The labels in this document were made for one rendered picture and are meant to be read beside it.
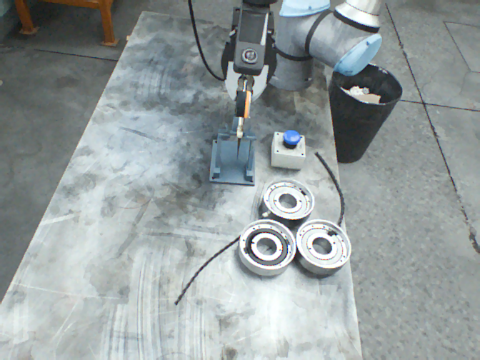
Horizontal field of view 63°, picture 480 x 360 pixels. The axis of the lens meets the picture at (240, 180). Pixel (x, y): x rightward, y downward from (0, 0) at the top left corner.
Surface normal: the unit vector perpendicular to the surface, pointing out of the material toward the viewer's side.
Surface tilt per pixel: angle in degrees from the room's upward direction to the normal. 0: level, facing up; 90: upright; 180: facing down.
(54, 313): 0
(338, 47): 71
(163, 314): 0
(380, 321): 0
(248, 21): 30
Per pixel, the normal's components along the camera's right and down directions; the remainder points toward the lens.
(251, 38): 0.11, -0.17
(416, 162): 0.11, -0.64
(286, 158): -0.07, 0.76
